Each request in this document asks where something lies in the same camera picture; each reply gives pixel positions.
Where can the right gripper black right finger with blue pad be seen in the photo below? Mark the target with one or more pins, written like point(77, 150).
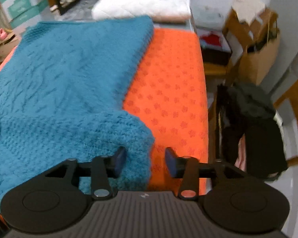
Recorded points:
point(190, 170)

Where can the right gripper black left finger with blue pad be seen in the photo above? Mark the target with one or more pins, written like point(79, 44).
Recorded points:
point(100, 169)

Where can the blue knitted sweater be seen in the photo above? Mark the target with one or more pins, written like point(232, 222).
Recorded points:
point(61, 97)

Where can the pile of dark clothes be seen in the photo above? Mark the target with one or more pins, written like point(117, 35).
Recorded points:
point(250, 138)

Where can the orange patterned mat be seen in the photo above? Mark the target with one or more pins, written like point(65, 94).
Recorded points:
point(168, 94)

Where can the black box with red cloth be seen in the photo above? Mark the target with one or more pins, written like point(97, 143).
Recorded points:
point(215, 48)

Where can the brown paper bag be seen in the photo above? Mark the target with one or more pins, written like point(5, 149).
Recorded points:
point(256, 62)

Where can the wooden chair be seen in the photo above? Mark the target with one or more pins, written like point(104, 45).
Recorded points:
point(246, 36)

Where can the white quilted folded blanket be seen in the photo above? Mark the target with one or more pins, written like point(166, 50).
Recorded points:
point(170, 11)

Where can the pink small toy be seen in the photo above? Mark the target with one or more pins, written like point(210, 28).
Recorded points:
point(3, 34)

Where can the white knitted cloth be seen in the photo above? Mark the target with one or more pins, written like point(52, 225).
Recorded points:
point(247, 10)

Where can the upper pink teal box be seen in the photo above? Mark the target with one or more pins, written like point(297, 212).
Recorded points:
point(20, 11)

